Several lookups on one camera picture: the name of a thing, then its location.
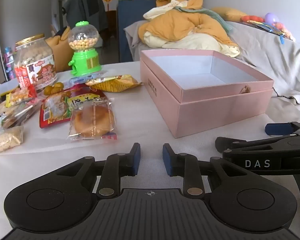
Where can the clear chestnut packet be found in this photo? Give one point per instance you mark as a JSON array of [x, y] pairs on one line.
[[52, 88]]

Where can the purple toy egg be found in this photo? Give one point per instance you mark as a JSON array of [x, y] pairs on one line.
[[272, 18]]

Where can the pink cardboard box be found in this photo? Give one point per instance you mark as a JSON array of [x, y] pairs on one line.
[[202, 112]]

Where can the blue snack packet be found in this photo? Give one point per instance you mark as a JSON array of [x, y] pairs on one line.
[[77, 80]]

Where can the yellow pillow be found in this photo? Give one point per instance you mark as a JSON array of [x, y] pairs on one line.
[[230, 13]]

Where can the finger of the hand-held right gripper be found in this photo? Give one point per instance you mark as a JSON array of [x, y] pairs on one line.
[[277, 129], [240, 142]]

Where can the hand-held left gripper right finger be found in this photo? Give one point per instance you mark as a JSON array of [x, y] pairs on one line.
[[166, 160]]

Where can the small yellow red packet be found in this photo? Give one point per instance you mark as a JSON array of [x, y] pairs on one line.
[[17, 96]]

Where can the orange toy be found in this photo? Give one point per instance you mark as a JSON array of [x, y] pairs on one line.
[[252, 19]]

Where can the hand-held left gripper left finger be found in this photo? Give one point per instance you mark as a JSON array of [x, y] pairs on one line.
[[137, 158]]

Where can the hanging dark coats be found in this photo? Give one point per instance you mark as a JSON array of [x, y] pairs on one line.
[[85, 7]]

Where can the clear wrapped round cake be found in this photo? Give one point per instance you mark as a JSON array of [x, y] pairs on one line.
[[92, 120]]

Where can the shelf with toys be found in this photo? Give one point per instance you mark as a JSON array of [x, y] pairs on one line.
[[7, 62]]

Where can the yellow armchair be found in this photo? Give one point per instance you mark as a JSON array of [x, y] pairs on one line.
[[60, 47]]

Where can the red snack packet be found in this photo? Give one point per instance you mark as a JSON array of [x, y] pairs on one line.
[[55, 110]]

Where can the clear peanut jar gold lid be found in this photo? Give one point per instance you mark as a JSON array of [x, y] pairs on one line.
[[40, 72]]

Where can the rice cracker packet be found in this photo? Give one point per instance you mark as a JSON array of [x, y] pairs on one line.
[[5, 112]]

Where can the grey green cloth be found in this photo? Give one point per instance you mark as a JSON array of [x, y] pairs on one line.
[[215, 15]]

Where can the pile of colourful toys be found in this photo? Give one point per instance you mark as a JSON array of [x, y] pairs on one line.
[[277, 30]]

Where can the grey sofa cover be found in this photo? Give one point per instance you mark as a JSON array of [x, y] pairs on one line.
[[277, 62]]

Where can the green candy dispenser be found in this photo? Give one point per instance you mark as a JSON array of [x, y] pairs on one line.
[[86, 62]]

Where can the yellow snack packet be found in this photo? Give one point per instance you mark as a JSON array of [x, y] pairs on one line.
[[115, 83]]

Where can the yellow and cream duvet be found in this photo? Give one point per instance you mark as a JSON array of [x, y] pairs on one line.
[[177, 22]]

